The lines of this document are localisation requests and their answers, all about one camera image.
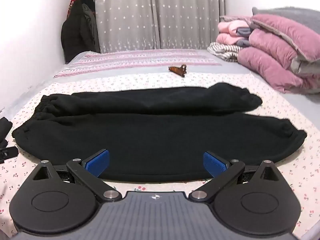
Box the grey hanging jacket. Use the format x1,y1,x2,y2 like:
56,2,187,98
84,6,101,53

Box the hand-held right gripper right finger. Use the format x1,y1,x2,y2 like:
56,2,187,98
189,151,284,202

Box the striped folded cloth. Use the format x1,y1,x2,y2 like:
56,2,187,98
207,41,244,62

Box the brown hair clip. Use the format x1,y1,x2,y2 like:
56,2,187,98
168,64,187,77

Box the cherry print bed sheet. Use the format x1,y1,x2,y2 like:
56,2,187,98
0,72,320,240

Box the grey folded garment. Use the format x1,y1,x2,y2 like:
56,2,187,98
234,26,251,47

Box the pink fleece garment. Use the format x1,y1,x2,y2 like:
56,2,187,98
216,20,253,47

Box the pink striped blanket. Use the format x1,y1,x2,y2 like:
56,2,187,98
54,49,223,78

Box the grey bed sheet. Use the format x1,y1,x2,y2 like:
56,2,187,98
0,48,320,140

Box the black pants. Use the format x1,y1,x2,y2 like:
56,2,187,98
12,82,307,182

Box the grey pillow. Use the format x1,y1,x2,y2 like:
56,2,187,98
252,6,320,28

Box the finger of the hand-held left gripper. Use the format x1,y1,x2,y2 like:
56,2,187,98
0,147,18,164

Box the pink velvet folded quilt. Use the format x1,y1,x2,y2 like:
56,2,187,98
237,14,320,94

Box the dark cloth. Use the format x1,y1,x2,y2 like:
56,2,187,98
0,117,13,147

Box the grey star print curtain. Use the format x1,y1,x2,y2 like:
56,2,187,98
85,0,225,53

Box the red floral hanging garment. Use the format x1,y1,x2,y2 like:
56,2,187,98
66,0,80,20

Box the black hanging coat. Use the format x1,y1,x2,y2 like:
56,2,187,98
61,0,100,64

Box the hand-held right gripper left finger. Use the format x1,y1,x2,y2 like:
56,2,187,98
31,149,121,202

